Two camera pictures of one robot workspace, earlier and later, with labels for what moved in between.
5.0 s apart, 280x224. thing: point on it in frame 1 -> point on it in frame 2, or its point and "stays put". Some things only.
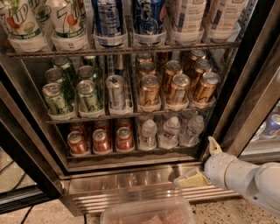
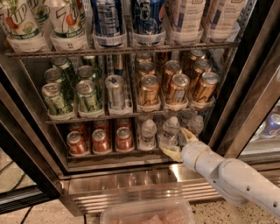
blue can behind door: (272, 126) stays put
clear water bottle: (194, 130) stays put
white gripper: (216, 170) -> (190, 153)
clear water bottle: (168, 139) stays put
